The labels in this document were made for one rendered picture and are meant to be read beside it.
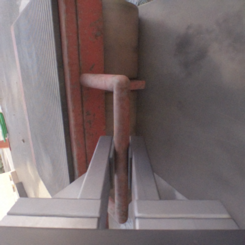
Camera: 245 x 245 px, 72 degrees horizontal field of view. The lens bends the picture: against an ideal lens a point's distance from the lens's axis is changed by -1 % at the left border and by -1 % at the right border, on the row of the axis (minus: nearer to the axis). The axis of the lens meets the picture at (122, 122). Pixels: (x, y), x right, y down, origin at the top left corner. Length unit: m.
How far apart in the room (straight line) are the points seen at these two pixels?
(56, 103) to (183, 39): 0.16
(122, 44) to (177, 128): 0.12
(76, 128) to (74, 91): 0.04
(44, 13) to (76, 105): 0.09
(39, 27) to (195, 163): 0.23
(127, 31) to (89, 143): 0.14
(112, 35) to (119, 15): 0.02
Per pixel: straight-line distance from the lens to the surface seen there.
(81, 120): 0.17
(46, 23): 0.19
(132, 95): 0.23
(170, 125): 0.24
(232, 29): 0.20
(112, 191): 0.27
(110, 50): 0.21
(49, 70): 0.19
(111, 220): 0.51
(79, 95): 0.17
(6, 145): 4.18
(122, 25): 0.22
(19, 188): 3.24
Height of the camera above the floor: 0.20
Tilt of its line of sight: 37 degrees down
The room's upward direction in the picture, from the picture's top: 104 degrees counter-clockwise
